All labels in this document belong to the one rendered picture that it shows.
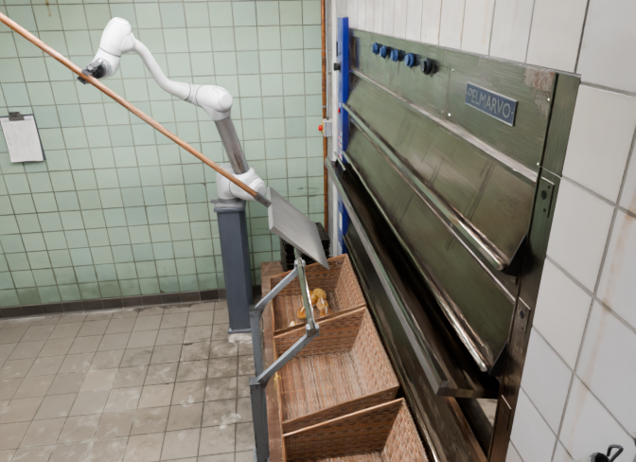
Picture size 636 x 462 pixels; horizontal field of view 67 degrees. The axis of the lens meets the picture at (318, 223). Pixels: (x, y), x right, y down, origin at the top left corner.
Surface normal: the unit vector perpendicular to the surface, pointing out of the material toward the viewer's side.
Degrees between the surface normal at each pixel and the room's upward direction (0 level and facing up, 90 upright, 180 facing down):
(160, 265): 90
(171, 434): 0
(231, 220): 90
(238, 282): 90
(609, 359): 90
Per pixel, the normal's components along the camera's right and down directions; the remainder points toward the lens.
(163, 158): 0.13, 0.40
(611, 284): -0.99, 0.07
